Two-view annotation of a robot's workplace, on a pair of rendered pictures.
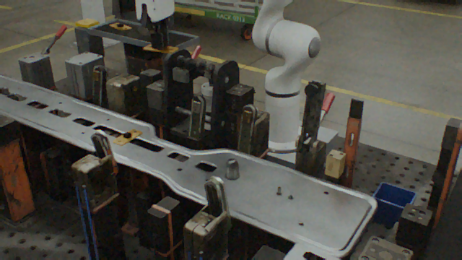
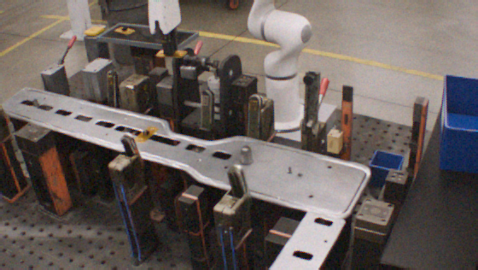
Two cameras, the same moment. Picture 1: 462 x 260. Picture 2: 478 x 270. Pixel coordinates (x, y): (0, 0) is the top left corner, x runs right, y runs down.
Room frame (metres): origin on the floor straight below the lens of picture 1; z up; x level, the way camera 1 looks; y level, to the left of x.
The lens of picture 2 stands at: (-0.24, 0.05, 1.86)
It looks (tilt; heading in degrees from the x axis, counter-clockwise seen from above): 33 degrees down; 358
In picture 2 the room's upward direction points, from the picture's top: 5 degrees counter-clockwise
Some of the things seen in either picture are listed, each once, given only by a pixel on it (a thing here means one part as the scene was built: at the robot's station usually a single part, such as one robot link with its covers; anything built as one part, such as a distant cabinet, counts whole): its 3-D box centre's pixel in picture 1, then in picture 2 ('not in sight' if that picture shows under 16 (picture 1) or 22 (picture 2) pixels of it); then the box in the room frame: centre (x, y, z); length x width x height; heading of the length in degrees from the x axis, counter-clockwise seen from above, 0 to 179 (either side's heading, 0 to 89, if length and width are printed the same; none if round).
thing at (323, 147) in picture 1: (306, 200); (313, 174); (1.03, -0.20, 0.88); 0.07 x 0.06 x 0.35; 147
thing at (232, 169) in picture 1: (232, 170); (246, 155); (0.96, 0.00, 1.02); 0.03 x 0.03 x 0.07
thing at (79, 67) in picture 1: (93, 115); (107, 114); (1.46, 0.47, 0.90); 0.13 x 0.10 x 0.41; 147
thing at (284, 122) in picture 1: (281, 114); (282, 95); (1.50, -0.18, 0.89); 0.19 x 0.19 x 0.18
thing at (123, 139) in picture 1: (127, 135); (146, 132); (1.14, 0.28, 1.01); 0.08 x 0.04 x 0.01; 147
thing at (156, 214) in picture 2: (136, 181); (157, 173); (1.15, 0.28, 0.84); 0.13 x 0.05 x 0.29; 147
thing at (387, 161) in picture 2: (392, 206); (386, 171); (1.17, -0.48, 0.74); 0.11 x 0.10 x 0.09; 57
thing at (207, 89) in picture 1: (202, 133); (211, 123); (1.26, 0.09, 0.94); 0.18 x 0.13 x 0.49; 57
